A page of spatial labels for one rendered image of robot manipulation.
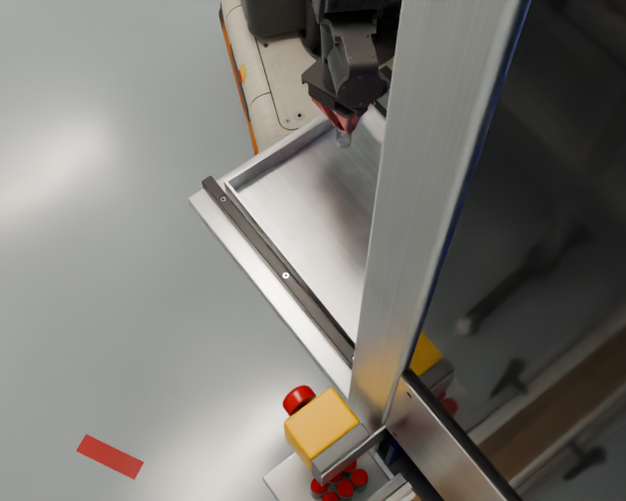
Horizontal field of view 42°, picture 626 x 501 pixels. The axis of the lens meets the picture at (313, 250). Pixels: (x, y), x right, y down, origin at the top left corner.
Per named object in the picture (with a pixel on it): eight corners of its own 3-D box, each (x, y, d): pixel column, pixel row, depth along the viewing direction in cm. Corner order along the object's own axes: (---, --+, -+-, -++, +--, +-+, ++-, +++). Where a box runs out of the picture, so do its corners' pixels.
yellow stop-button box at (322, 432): (368, 448, 97) (372, 433, 91) (320, 485, 95) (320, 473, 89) (329, 399, 100) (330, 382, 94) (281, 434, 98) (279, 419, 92)
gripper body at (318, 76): (359, 121, 107) (359, 82, 100) (299, 85, 110) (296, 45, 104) (389, 91, 109) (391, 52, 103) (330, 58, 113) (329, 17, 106)
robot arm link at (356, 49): (387, -40, 95) (315, -35, 94) (411, 28, 89) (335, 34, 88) (374, 38, 105) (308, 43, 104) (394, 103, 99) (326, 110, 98)
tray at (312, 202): (508, 263, 117) (514, 252, 114) (366, 367, 110) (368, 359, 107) (362, 108, 129) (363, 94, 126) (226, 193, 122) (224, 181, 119)
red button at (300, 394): (324, 411, 98) (325, 402, 94) (298, 430, 97) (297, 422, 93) (305, 386, 99) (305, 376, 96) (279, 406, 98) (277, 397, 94)
